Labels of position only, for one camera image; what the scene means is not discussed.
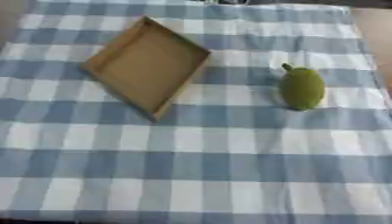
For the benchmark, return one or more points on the tan cardboard box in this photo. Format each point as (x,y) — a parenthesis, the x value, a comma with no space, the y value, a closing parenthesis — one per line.
(148,62)

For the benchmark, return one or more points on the green toy fruit with stem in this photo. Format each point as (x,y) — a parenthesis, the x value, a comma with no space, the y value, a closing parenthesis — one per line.
(302,88)

